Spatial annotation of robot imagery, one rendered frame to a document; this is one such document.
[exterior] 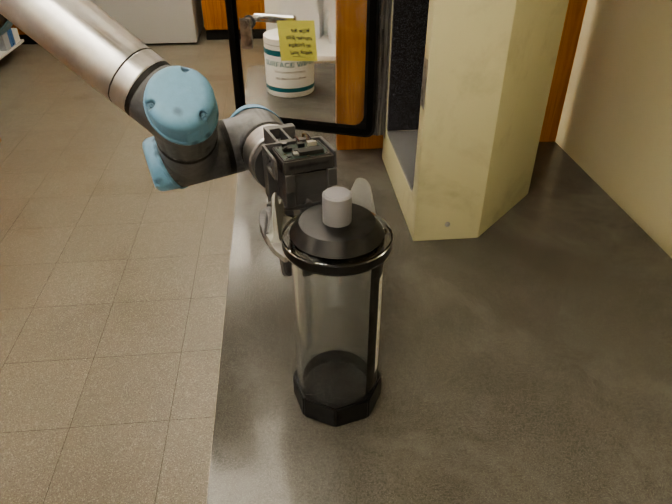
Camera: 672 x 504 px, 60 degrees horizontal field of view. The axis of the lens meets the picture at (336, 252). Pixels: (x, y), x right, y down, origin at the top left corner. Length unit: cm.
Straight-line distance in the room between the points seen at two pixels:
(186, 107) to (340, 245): 23
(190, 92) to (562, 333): 56
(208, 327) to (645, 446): 176
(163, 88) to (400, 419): 44
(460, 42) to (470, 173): 20
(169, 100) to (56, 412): 159
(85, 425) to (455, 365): 148
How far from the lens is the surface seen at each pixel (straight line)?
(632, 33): 124
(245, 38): 122
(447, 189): 93
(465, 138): 90
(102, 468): 192
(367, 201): 61
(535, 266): 96
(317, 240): 53
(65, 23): 73
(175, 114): 64
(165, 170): 78
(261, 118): 79
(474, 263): 94
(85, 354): 228
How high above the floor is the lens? 147
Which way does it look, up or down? 34 degrees down
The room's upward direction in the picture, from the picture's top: straight up
